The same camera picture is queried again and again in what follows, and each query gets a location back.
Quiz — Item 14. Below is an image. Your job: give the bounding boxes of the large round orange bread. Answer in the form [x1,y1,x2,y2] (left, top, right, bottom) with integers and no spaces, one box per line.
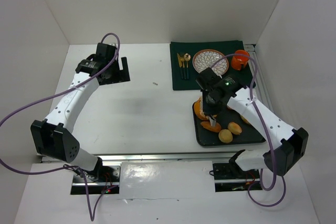
[193,97,209,121]

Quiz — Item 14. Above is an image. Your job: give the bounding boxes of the metal tongs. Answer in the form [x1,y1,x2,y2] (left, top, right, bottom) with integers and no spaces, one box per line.
[208,114,217,127]

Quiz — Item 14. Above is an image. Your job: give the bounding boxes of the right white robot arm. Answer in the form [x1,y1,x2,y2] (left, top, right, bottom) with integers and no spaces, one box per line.
[196,68,308,176]

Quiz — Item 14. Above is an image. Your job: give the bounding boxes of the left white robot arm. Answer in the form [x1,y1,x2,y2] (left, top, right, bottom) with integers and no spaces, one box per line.
[30,42,130,182]

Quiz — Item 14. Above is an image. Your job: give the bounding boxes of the brown croissant bread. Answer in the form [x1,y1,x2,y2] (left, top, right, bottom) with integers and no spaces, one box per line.
[201,121,222,133]

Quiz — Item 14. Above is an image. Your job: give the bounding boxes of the long striped baguette bread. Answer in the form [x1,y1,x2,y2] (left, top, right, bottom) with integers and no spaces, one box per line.
[240,115,250,125]

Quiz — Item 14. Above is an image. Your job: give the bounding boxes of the patterned ceramic plate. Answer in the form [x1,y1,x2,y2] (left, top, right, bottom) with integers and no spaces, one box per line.
[193,49,229,76]

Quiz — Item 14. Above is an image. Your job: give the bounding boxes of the orange mug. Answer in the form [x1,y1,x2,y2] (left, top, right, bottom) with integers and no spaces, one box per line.
[231,50,250,71]

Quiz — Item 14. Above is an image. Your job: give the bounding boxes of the black plastic tray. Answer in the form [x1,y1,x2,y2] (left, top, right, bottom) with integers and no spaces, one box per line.
[192,102,266,147]

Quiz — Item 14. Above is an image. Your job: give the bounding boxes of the small oval yellow bun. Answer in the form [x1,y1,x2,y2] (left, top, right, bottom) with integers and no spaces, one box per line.
[227,122,242,135]

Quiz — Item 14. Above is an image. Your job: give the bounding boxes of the dark green cloth mat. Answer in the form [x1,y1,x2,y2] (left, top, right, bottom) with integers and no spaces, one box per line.
[170,40,244,91]

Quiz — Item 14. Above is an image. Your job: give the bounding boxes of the round flat yellow bun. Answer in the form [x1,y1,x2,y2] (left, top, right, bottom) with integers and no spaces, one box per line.
[218,129,233,144]

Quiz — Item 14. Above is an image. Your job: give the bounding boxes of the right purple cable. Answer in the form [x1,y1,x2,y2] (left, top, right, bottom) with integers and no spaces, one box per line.
[209,53,287,207]

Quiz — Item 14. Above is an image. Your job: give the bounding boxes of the purple cable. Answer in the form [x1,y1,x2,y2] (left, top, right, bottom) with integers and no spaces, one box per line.
[0,33,121,222]
[209,53,287,207]

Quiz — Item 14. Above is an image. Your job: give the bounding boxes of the gold spoon black handle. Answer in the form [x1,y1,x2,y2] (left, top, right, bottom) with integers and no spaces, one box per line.
[183,54,191,80]

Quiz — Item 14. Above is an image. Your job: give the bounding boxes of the gold knife black handle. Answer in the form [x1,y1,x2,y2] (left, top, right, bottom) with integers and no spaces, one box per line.
[177,53,182,68]

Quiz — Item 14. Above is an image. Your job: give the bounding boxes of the gold fork black handle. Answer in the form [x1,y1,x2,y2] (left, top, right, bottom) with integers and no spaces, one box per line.
[179,54,185,79]

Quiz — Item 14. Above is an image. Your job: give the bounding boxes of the aluminium rail frame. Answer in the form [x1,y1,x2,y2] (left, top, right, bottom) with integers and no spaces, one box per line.
[40,43,266,162]

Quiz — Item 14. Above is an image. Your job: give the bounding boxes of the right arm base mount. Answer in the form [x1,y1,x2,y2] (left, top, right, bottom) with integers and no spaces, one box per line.
[209,157,261,192]

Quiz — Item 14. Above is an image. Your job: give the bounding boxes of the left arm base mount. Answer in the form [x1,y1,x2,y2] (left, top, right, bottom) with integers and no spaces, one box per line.
[64,163,121,195]

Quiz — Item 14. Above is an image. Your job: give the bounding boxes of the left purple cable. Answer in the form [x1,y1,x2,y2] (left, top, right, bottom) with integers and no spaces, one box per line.
[0,33,121,222]

